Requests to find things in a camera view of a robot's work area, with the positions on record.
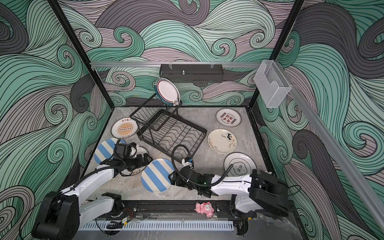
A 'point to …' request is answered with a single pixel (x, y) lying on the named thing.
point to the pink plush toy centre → (205, 208)
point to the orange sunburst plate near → (141, 150)
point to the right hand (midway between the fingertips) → (172, 180)
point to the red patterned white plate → (228, 117)
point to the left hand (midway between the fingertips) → (147, 160)
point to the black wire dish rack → (161, 127)
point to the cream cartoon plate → (222, 140)
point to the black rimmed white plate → (243, 164)
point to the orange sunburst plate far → (124, 127)
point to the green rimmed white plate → (166, 91)
